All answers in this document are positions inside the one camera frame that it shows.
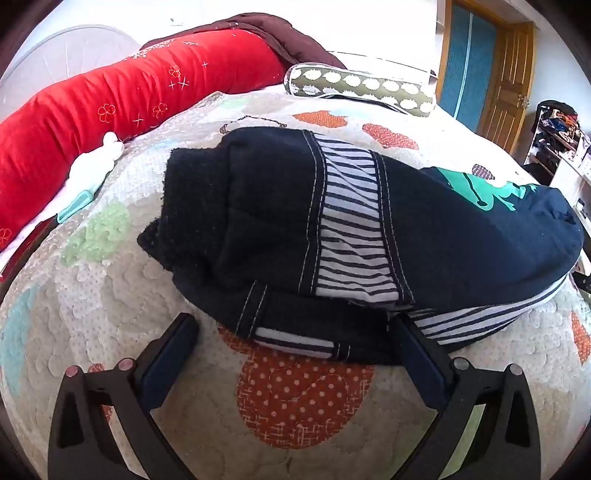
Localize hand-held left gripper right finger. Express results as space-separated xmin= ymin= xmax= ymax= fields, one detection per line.
xmin=392 ymin=315 xmax=541 ymax=480

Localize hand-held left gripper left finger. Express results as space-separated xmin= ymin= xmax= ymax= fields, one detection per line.
xmin=48 ymin=314 xmax=199 ymax=480

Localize navy pants with striped panels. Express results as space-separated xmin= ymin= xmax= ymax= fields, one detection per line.
xmin=137 ymin=127 xmax=585 ymax=365

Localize heart patterned quilt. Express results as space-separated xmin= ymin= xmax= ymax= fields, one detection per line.
xmin=0 ymin=85 xmax=591 ymax=480

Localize teal cloth strip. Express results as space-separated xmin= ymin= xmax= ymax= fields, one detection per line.
xmin=56 ymin=188 xmax=95 ymax=222

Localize white cloth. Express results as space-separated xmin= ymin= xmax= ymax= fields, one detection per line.
xmin=65 ymin=131 xmax=125 ymax=195

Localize cluttered white shelf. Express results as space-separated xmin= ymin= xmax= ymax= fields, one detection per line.
xmin=522 ymin=99 xmax=591 ymax=208

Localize red bolster pillow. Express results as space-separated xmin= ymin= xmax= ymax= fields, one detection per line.
xmin=0 ymin=30 xmax=289 ymax=252

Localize olive patterned bolster pillow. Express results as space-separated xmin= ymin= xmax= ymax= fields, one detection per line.
xmin=283 ymin=64 xmax=437 ymax=117

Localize wooden door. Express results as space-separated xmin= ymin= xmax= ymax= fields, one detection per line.
xmin=478 ymin=21 xmax=536 ymax=155

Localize blue wardrobe panel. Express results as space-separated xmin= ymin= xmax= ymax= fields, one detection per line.
xmin=436 ymin=4 xmax=497 ymax=132

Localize white headboard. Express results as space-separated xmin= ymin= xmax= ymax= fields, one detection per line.
xmin=0 ymin=25 xmax=144 ymax=121

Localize dark maroon blanket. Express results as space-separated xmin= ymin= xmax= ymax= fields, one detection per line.
xmin=141 ymin=14 xmax=347 ymax=70

